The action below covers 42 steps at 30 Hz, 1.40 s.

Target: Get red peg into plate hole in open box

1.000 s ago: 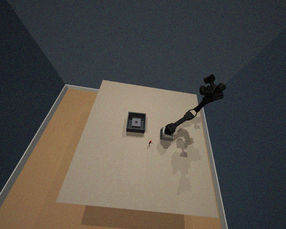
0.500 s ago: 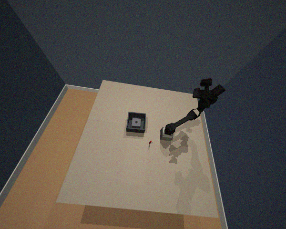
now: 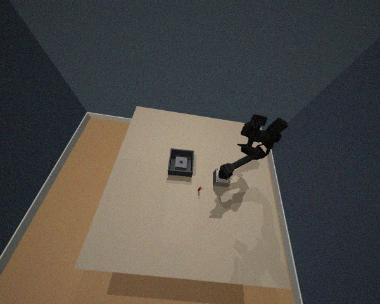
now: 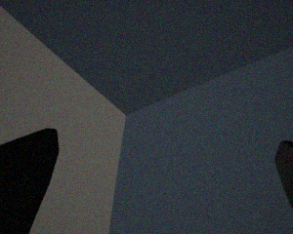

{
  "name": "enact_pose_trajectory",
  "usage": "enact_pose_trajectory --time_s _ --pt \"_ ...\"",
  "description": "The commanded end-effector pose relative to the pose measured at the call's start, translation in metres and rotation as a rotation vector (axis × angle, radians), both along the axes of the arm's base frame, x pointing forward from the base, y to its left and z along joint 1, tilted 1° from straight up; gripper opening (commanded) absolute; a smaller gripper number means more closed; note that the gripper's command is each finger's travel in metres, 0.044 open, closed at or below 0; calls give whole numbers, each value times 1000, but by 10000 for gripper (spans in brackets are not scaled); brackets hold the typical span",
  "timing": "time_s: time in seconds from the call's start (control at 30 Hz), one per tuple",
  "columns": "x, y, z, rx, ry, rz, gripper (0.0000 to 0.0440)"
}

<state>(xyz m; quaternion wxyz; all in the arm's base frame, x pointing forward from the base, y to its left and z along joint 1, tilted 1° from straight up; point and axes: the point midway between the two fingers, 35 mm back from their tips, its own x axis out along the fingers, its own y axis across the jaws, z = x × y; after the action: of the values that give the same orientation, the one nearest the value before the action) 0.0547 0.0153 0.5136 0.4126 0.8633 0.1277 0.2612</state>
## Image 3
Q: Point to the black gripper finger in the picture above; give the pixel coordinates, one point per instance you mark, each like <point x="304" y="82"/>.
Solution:
<point x="245" y="148"/>
<point x="254" y="122"/>

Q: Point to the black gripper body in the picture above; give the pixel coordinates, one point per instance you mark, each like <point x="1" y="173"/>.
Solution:
<point x="256" y="135"/>

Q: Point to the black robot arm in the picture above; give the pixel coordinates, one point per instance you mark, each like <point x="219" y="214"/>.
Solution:
<point x="274" y="136"/>

